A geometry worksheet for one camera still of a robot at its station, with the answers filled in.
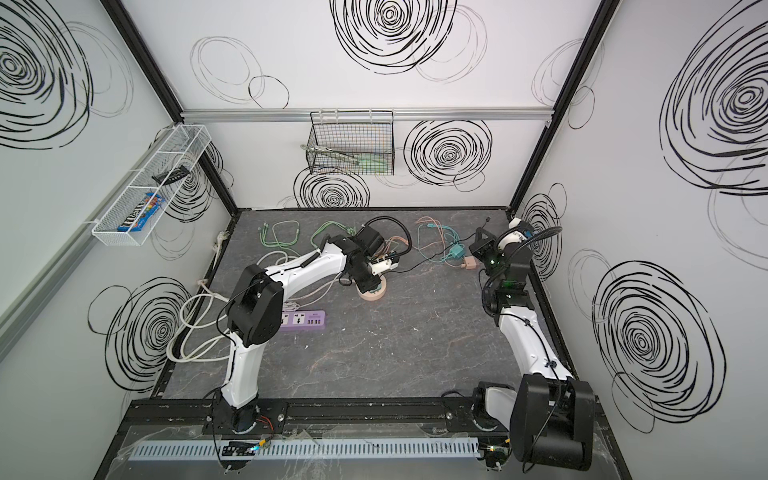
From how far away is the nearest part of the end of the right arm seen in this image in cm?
60

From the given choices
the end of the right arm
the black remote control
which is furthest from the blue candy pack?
the end of the right arm

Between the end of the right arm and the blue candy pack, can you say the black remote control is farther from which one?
the end of the right arm
